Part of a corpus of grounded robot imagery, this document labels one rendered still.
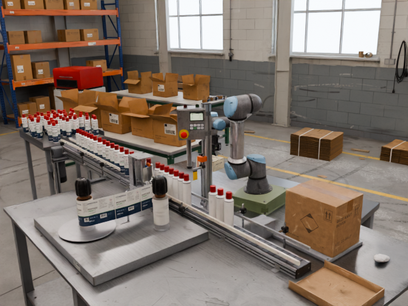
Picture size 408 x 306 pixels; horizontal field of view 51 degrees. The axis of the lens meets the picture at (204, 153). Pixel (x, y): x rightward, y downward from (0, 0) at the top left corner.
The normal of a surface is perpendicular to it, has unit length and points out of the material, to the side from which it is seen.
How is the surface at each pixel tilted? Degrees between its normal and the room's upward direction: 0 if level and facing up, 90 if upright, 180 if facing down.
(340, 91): 90
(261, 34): 90
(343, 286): 0
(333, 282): 0
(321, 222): 90
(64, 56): 90
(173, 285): 0
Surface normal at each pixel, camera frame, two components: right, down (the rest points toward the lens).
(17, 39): 0.73, 0.20
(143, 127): -0.63, 0.23
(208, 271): -0.02, -0.96
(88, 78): 0.87, 0.13
